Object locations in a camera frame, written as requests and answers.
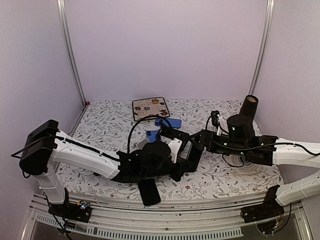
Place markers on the dark brown cylinder cup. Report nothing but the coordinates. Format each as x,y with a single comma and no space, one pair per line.
249,106

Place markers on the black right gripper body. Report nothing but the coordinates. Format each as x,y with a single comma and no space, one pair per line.
215,147

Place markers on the aluminium front rail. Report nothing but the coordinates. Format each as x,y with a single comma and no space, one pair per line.
202,219

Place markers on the right aluminium frame post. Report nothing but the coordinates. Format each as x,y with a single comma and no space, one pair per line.
270,4

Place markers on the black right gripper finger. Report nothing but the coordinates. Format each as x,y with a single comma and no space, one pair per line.
198,143
200,134

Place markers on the square floral ceramic plate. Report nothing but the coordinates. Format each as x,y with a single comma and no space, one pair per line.
154,106

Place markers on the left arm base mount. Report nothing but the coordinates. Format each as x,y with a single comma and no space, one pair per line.
80,211

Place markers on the black phone front edge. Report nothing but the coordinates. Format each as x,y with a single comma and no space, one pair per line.
149,192

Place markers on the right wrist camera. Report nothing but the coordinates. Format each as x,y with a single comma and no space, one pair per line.
215,121

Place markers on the black gooseneck round-base phone stand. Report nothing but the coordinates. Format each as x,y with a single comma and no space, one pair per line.
164,139

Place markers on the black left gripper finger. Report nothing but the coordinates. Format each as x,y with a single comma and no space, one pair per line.
184,166
184,150

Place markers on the aluminium frame post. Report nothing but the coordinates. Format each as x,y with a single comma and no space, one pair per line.
62,13
270,4

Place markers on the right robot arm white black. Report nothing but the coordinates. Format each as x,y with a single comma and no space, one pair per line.
265,150

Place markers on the blue phone near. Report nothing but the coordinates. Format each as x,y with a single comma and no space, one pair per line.
153,136

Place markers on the black phone on gooseneck stand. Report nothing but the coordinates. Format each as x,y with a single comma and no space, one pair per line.
172,133

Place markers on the round swirl ceramic plate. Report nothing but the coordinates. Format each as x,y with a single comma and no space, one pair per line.
244,167

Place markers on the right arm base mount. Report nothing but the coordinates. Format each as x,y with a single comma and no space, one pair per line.
269,208

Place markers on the left aluminium frame post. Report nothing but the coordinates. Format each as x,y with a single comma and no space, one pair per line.
62,13

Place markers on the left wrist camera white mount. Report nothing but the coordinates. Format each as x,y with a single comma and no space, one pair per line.
174,145

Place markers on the blue phone far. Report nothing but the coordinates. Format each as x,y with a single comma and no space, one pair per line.
173,122

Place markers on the blue phone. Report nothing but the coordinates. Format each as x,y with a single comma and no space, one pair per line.
153,136
173,122

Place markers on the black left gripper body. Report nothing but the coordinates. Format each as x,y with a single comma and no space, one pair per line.
180,162

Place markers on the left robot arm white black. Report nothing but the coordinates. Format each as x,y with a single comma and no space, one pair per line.
155,159

